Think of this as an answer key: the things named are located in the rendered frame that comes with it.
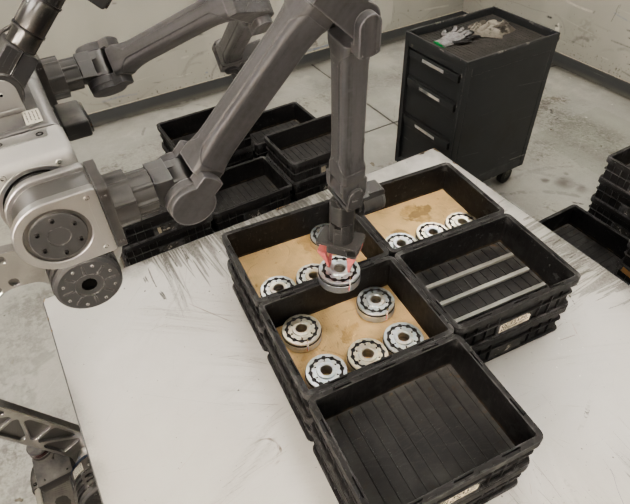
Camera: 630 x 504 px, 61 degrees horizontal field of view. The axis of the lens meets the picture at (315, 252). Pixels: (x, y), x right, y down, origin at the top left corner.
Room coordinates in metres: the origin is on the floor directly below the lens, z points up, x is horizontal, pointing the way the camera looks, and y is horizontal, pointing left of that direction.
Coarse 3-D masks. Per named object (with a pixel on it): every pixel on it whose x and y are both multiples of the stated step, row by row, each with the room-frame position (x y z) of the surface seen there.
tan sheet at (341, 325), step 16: (384, 288) 1.02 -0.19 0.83; (336, 304) 0.97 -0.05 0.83; (352, 304) 0.96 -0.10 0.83; (400, 304) 0.96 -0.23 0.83; (320, 320) 0.91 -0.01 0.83; (336, 320) 0.91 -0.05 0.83; (352, 320) 0.91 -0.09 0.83; (400, 320) 0.90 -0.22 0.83; (336, 336) 0.86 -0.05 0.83; (352, 336) 0.85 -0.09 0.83; (368, 336) 0.85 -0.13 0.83; (320, 352) 0.81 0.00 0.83; (336, 352) 0.81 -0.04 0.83; (304, 368) 0.76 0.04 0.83
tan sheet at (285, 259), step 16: (304, 240) 1.23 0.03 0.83; (256, 256) 1.17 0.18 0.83; (272, 256) 1.17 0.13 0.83; (288, 256) 1.17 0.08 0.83; (304, 256) 1.16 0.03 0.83; (320, 256) 1.16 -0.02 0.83; (256, 272) 1.10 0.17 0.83; (272, 272) 1.10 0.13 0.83; (288, 272) 1.10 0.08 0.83; (256, 288) 1.04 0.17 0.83
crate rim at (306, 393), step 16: (400, 272) 0.99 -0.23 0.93; (304, 288) 0.94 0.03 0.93; (416, 288) 0.92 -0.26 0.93; (432, 304) 0.87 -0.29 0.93; (272, 336) 0.80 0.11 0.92; (288, 352) 0.74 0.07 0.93; (400, 352) 0.73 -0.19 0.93; (288, 368) 0.71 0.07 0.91; (368, 368) 0.69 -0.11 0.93; (304, 384) 0.65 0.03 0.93; (336, 384) 0.65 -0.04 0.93
